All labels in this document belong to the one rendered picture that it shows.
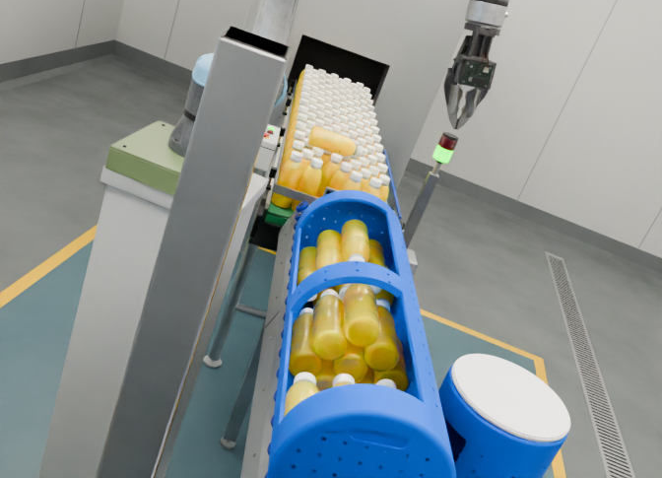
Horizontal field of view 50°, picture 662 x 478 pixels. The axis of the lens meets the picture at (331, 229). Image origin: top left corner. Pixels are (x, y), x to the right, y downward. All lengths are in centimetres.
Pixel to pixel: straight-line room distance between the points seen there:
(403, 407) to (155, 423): 41
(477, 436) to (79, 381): 104
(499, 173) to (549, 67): 99
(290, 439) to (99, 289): 89
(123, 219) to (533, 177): 511
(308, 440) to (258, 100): 59
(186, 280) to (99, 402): 134
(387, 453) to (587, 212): 566
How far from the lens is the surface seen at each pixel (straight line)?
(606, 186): 658
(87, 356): 194
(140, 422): 79
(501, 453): 155
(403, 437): 106
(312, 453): 107
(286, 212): 237
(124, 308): 182
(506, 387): 165
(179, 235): 66
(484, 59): 144
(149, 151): 167
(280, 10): 172
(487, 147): 637
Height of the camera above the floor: 182
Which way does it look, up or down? 23 degrees down
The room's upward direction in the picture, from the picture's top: 21 degrees clockwise
